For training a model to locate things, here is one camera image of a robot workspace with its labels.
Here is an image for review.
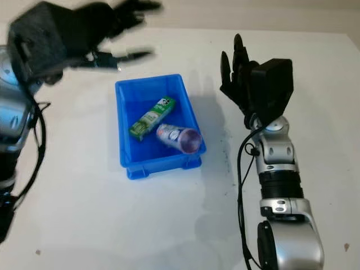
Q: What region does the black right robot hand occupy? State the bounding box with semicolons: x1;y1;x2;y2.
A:
219;33;262;129

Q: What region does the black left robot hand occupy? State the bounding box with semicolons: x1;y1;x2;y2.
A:
63;0;164;71

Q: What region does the green toothpaste box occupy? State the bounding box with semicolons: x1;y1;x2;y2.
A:
129;96;177;141

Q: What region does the blue plastic tray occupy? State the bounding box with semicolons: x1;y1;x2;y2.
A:
114;73;208;181

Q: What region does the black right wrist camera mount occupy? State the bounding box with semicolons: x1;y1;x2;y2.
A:
249;58;294;127

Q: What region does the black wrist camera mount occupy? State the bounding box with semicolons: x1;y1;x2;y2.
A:
7;1;69;83
249;58;294;127

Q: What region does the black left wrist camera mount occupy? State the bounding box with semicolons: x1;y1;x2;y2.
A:
7;1;69;83

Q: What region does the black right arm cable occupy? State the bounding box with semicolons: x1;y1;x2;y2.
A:
236;128;263;270

